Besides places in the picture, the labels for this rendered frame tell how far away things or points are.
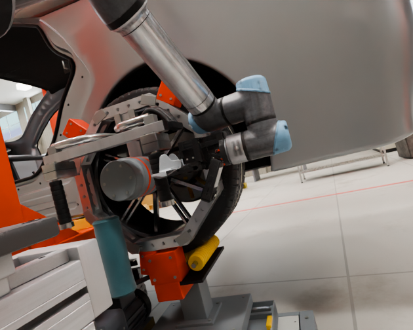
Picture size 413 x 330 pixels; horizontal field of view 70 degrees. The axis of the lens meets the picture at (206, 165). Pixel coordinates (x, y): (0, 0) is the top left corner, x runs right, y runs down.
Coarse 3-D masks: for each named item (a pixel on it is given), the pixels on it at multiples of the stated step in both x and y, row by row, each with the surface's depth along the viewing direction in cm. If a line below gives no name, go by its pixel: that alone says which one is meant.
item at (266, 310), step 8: (256, 304) 135; (264, 304) 134; (272, 304) 133; (256, 312) 126; (264, 312) 125; (272, 312) 123; (256, 320) 124; (264, 320) 123; (272, 320) 118; (248, 328) 120; (256, 328) 119; (264, 328) 117; (272, 328) 114
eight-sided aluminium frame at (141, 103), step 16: (144, 96) 102; (96, 112) 108; (112, 112) 106; (176, 112) 100; (96, 128) 108; (80, 144) 111; (80, 160) 111; (80, 176) 112; (80, 192) 112; (96, 192) 116; (96, 208) 115; (208, 208) 99; (192, 224) 101; (128, 240) 108; (144, 240) 107; (160, 240) 104; (176, 240) 102
